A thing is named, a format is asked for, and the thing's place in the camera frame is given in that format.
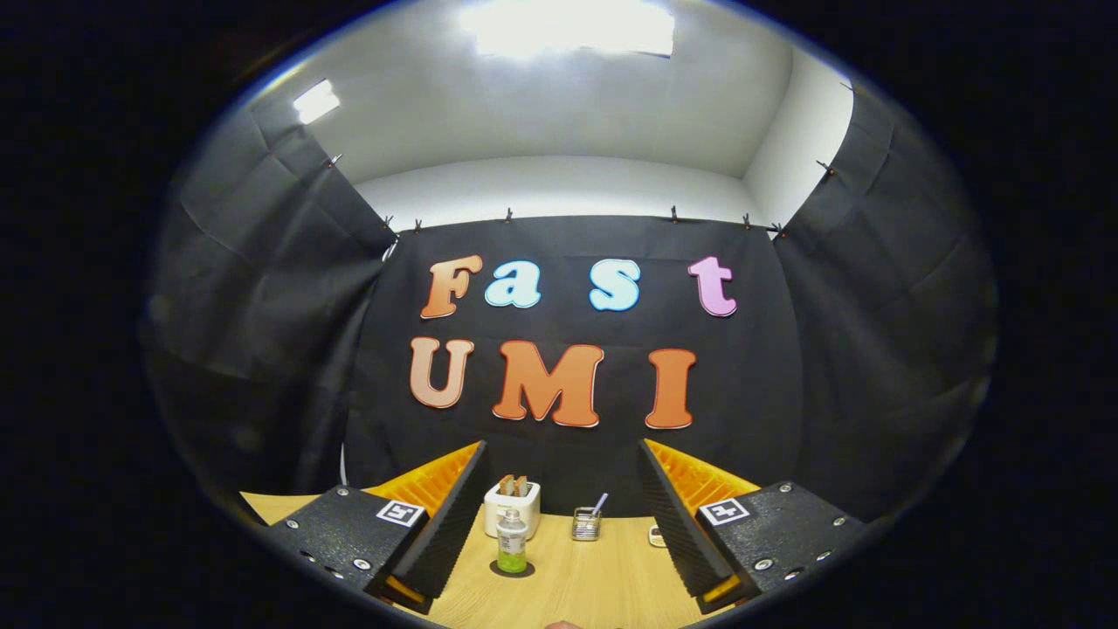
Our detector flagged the small ceiling light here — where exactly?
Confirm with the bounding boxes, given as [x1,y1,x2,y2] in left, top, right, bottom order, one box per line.
[293,79,342,124]

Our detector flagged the wooden table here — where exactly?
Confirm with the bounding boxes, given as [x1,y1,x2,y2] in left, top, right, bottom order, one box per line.
[240,489,752,629]

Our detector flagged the white toaster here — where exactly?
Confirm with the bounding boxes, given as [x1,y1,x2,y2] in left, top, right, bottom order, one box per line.
[485,479,541,540]

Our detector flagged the clear juice bottle green label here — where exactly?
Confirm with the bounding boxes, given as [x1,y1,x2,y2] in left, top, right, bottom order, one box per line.
[496,508,528,575]

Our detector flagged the large ceiling light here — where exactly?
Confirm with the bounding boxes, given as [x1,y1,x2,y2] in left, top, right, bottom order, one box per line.
[460,0,675,59]

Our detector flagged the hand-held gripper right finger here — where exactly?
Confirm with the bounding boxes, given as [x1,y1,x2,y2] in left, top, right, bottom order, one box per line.
[636,439,867,614]

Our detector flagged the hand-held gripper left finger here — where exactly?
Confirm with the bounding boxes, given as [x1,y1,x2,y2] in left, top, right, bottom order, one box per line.
[265,441,490,614]

